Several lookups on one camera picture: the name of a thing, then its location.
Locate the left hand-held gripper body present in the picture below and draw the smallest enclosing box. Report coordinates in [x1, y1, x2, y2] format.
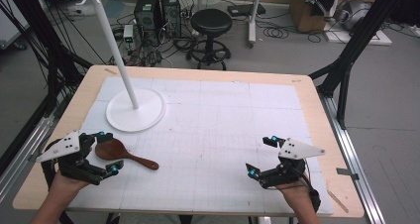
[36, 130, 107, 186]

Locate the small white electronic box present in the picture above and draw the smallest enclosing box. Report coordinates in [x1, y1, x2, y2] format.
[122, 24, 135, 44]

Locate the grey round appliance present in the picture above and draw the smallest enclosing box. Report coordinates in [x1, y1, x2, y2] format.
[333, 0, 372, 32]

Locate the white flat board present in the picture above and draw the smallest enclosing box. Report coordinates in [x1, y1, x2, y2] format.
[322, 28, 393, 47]

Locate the light wooden table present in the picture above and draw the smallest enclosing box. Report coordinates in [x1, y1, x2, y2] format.
[12, 64, 366, 219]

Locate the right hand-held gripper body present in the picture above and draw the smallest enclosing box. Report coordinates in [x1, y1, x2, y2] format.
[259, 137, 326, 189]

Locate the brown cardboard box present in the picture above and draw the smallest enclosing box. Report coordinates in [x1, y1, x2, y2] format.
[289, 0, 342, 34]

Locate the white hook rack stand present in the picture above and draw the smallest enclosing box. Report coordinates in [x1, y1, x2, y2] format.
[61, 0, 166, 134]

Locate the grey metal bracket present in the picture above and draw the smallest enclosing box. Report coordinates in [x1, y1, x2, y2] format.
[336, 167, 361, 181]

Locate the brown wooden spoon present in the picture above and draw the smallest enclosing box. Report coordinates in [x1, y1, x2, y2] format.
[94, 138, 159, 171]

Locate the black round stool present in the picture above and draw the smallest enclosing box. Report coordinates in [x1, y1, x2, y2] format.
[185, 8, 233, 71]

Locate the thin wooden stick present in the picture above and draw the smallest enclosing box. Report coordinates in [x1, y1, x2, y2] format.
[326, 189, 350, 214]

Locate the person's left hand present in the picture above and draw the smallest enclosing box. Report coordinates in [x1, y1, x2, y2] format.
[49, 169, 92, 200]

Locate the black computer tower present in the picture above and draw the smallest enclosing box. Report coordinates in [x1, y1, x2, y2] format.
[159, 0, 182, 39]
[133, 0, 160, 32]

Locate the white stand post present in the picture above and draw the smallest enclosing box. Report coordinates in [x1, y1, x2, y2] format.
[247, 0, 264, 49]

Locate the black flat device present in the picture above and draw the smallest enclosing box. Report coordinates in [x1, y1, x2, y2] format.
[227, 3, 267, 18]

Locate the person's right hand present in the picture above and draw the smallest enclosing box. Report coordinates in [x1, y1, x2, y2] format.
[276, 175, 316, 213]

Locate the coiled black cable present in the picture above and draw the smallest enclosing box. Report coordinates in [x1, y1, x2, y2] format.
[261, 20, 323, 44]

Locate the aluminium rail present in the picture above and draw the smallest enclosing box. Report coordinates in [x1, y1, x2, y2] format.
[0, 114, 56, 203]
[317, 93, 386, 224]

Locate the white grid mat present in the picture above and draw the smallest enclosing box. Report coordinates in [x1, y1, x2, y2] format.
[67, 76, 335, 216]

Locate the black metal frame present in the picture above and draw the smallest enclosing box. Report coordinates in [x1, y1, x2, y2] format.
[0, 0, 94, 177]
[308, 0, 412, 130]

